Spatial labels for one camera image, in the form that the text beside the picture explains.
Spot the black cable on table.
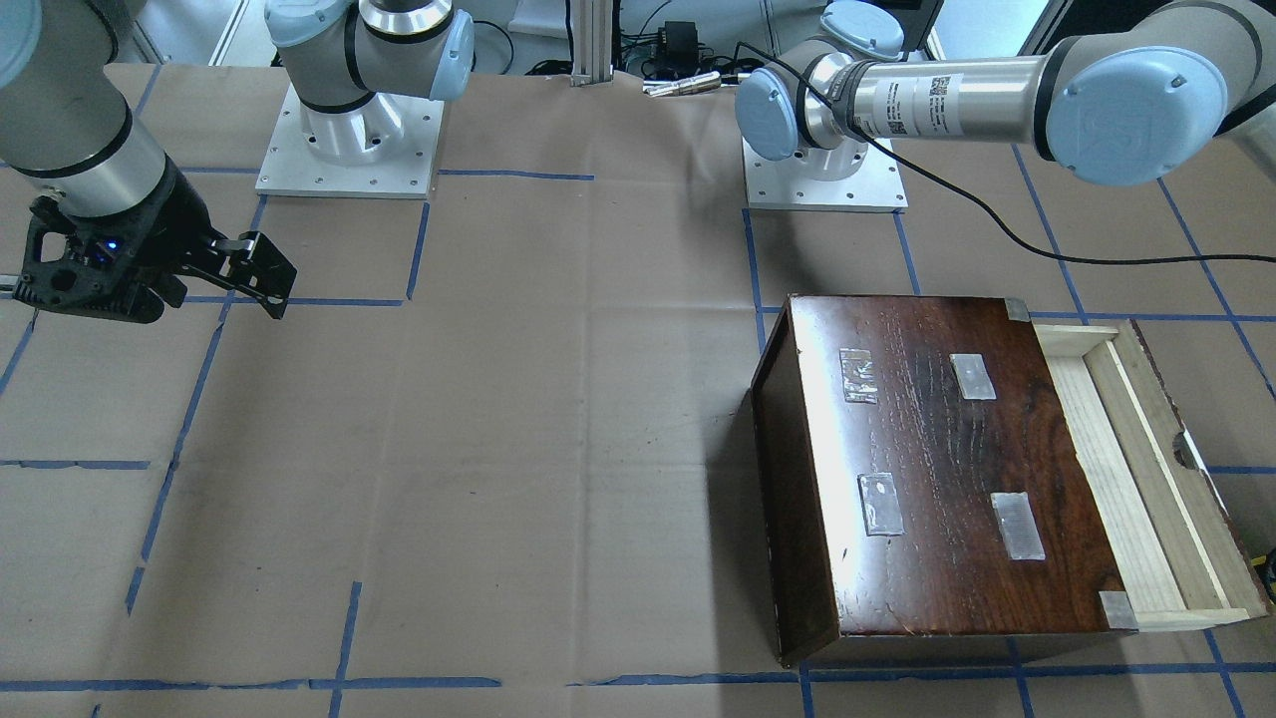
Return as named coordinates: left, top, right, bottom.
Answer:
left=736, top=42, right=1276, bottom=267

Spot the dark wooden drawer cabinet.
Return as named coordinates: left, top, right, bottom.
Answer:
left=749, top=295, right=1136, bottom=667

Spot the black power adapter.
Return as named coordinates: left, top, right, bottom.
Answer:
left=657, top=20, right=699, bottom=64

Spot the light wooden drawer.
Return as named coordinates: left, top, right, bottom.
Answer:
left=1036, top=321, right=1272, bottom=633

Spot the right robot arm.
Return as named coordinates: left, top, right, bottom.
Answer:
left=1, top=1, right=475, bottom=323

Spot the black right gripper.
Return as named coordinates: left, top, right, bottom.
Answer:
left=11, top=165, right=297, bottom=324

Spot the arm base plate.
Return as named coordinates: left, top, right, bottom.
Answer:
left=743, top=140, right=910, bottom=212
left=255, top=88, right=448, bottom=200

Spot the aluminium frame post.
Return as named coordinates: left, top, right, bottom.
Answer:
left=565, top=1, right=620, bottom=87

